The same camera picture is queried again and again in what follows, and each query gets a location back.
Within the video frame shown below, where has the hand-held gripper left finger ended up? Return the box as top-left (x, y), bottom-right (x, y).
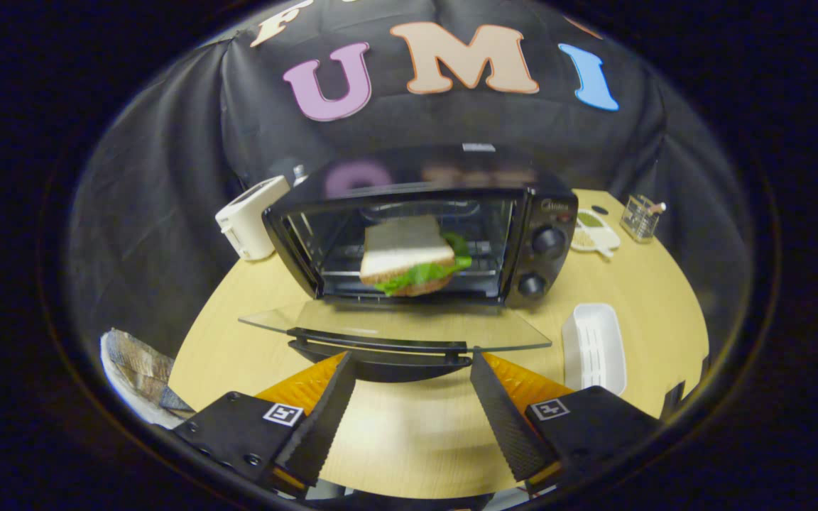
top-left (172, 351), bottom-right (359, 496)

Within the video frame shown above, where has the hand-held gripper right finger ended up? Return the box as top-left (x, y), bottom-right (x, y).
top-left (469, 351), bottom-right (663, 496)

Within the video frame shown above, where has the lettuce sandwich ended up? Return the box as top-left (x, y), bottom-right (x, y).
top-left (359, 215), bottom-right (472, 297)

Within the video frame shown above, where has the black toaster oven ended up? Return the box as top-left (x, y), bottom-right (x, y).
top-left (239, 145), bottom-right (579, 384)

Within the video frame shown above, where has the white bread toaster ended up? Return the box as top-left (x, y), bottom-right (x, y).
top-left (215, 175), bottom-right (290, 261)

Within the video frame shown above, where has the white rectangular tray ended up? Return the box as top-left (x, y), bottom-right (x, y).
top-left (562, 303), bottom-right (628, 396)

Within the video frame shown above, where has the small white patterned dish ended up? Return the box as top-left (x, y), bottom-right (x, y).
top-left (571, 209), bottom-right (621, 258)

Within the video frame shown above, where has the clear glass cup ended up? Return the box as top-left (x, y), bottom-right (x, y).
top-left (621, 194), bottom-right (667, 243)

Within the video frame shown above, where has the black backdrop cloth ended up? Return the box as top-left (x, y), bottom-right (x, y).
top-left (68, 0), bottom-right (751, 356)

